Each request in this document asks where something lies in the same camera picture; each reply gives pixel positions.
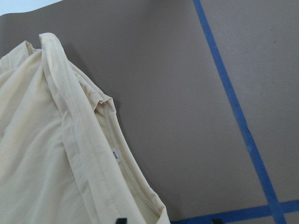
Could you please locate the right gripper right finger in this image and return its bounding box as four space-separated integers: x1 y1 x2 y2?
211 218 223 224

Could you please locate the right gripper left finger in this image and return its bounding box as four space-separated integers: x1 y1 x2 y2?
116 217 128 224

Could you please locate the cream long-sleeve printed shirt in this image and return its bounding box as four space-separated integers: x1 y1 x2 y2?
0 33 170 224

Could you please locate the brown table mat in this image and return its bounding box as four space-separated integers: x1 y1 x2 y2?
0 0 299 224

